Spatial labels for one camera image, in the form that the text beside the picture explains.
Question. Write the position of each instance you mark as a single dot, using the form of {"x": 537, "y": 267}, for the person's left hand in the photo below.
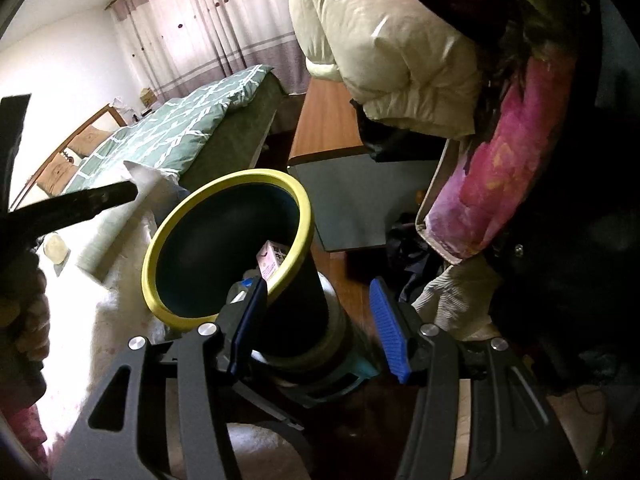
{"x": 35, "y": 315}

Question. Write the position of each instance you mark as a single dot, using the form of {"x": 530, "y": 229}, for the pink white carton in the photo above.
{"x": 272, "y": 260}

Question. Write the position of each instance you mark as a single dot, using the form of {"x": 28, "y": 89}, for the pink floral padded garment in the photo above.
{"x": 500, "y": 170}

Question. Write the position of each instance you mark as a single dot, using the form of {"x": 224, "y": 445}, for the person's left forearm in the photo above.
{"x": 30, "y": 430}

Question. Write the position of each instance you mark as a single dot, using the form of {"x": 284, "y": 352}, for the tan tissue box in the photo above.
{"x": 148, "y": 97}

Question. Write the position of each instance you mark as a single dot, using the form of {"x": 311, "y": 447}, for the cream puffy jacket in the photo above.
{"x": 390, "y": 50}

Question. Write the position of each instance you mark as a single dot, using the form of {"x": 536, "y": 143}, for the grey green cloth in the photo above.
{"x": 120, "y": 235}

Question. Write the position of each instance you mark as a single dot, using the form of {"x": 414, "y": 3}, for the round cream lid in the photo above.
{"x": 55, "y": 250}

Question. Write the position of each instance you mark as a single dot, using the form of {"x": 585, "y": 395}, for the black yellow-rimmed trash bin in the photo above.
{"x": 210, "y": 245}

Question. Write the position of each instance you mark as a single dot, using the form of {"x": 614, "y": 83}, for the wooden desk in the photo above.
{"x": 325, "y": 125}

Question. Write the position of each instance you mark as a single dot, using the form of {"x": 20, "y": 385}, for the green plaid bed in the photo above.
{"x": 190, "y": 120}

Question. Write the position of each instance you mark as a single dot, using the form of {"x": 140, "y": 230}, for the wooden headboard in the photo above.
{"x": 95, "y": 120}

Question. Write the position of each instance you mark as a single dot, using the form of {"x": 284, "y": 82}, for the pink white curtain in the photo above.
{"x": 200, "y": 25}

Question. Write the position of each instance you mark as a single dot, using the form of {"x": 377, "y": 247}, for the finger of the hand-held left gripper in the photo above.
{"x": 80, "y": 205}
{"x": 12, "y": 135}

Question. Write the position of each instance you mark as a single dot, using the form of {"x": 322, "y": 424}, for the white blanket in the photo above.
{"x": 120, "y": 300}

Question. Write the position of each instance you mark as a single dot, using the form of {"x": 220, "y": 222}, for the grey teal cylindrical appliance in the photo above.
{"x": 340, "y": 320}

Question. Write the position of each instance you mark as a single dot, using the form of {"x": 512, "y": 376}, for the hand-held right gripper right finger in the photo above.
{"x": 389, "y": 330}

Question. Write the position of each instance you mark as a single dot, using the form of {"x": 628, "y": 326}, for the black jacket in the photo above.
{"x": 560, "y": 285}

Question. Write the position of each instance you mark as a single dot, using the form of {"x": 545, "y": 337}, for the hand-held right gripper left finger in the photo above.
{"x": 250, "y": 312}

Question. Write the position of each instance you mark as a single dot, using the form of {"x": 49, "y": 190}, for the white ribbed cloth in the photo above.
{"x": 460, "y": 295}

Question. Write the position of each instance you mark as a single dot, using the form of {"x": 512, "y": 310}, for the tan pillow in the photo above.
{"x": 92, "y": 142}
{"x": 60, "y": 172}

